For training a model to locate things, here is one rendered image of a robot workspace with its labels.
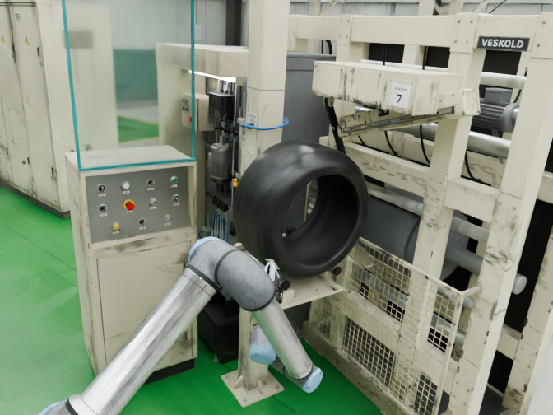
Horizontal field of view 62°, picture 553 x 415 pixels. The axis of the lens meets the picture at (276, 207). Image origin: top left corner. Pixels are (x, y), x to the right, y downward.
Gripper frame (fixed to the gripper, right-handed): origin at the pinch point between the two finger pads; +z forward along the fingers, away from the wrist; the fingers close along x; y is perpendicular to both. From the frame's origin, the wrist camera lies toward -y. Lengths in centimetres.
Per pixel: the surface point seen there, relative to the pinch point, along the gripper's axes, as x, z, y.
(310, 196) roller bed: -3, 63, 42
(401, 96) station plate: 59, 48, -24
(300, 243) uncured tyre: -2.5, 28.5, 33.5
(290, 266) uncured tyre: 4.9, 2.8, 9.0
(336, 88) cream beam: 31, 71, -17
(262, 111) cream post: -1, 65, -20
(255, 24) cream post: 5, 89, -47
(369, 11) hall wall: -72, 925, 487
